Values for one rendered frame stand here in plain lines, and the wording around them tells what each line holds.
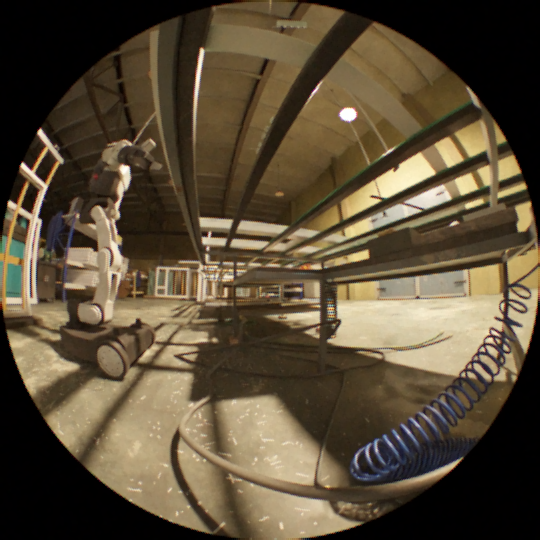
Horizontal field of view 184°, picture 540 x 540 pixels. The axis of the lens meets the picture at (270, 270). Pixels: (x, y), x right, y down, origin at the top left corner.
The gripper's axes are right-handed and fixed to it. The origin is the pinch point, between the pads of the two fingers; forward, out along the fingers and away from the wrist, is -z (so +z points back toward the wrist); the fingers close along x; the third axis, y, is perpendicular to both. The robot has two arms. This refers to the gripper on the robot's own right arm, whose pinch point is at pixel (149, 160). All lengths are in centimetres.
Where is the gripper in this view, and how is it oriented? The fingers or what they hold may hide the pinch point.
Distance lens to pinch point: 70.1
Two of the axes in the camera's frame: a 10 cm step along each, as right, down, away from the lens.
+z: -8.9, -4.5, -0.7
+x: -0.3, -0.8, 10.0
